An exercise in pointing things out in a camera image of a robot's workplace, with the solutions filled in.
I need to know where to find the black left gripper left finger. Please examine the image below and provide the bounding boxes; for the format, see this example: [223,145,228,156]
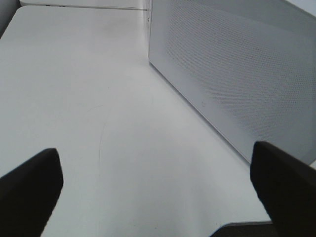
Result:
[0,148,64,237]

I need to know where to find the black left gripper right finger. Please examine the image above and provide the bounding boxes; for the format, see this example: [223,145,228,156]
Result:
[250,141,316,237]

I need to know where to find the white microwave door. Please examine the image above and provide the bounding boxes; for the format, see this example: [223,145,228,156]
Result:
[149,0,316,164]

